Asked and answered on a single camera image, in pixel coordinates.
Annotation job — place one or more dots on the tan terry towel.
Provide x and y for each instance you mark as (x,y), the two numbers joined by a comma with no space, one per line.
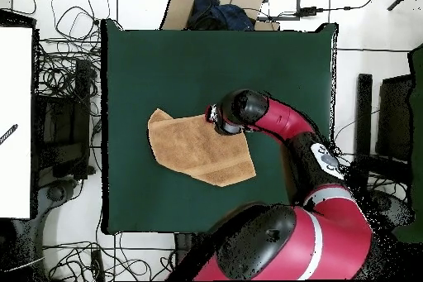
(191,149)

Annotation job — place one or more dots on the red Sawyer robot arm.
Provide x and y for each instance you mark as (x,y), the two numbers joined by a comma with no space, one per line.
(281,120)

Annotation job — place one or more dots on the white flat panel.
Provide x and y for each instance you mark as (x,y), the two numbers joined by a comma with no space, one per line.
(16,96)

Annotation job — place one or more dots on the dark green table cloth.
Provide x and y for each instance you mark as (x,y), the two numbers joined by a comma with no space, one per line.
(148,63)

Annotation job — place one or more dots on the dark blue jeans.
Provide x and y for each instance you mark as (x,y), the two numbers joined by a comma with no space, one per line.
(228,17)

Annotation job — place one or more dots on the brown cardboard box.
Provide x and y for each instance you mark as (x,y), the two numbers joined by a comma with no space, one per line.
(178,10)

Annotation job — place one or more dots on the black power adapter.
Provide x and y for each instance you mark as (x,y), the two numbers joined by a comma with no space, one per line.
(307,11)

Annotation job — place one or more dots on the grey stand foot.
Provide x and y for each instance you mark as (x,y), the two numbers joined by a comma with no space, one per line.
(56,193)

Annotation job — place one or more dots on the black striped rod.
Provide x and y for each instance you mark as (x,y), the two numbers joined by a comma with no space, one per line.
(8,134)

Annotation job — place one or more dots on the black stand frame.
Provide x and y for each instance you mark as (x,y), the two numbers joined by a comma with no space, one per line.
(66,123)
(363,113)

